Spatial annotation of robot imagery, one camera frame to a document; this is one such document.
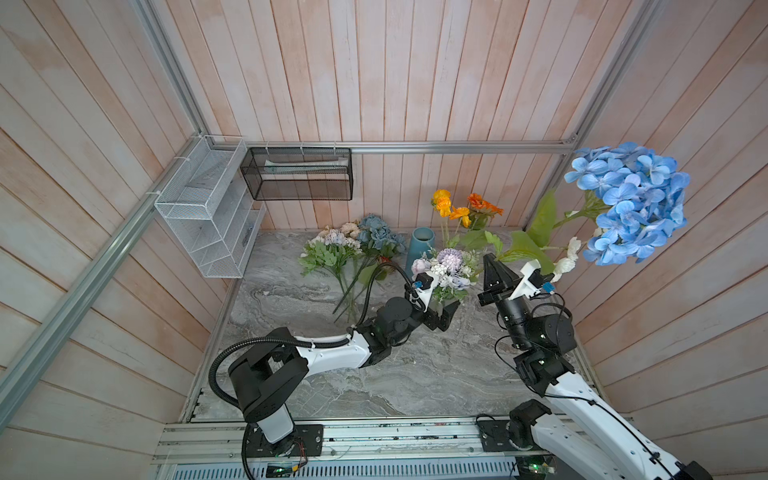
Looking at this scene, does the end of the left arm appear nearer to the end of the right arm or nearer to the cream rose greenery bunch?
the end of the right arm

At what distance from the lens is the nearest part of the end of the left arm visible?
688mm

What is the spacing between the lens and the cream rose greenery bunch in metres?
1.03

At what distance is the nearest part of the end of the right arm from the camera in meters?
0.59

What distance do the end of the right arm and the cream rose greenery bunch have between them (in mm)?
512

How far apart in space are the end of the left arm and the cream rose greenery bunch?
1.23 feet
